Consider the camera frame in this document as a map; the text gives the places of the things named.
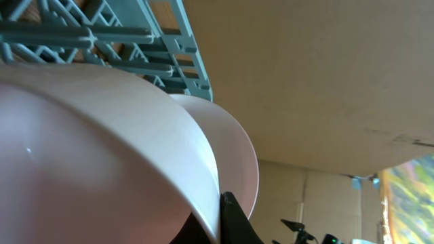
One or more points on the small pink bowl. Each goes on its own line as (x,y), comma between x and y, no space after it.
(91,154)

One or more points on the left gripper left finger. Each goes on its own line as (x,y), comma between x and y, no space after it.
(191,233)

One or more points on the large pink plate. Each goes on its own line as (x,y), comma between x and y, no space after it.
(233,150)

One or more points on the grey plastic dish rack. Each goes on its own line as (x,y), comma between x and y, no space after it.
(151,39)

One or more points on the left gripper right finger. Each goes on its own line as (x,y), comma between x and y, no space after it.
(235,227)

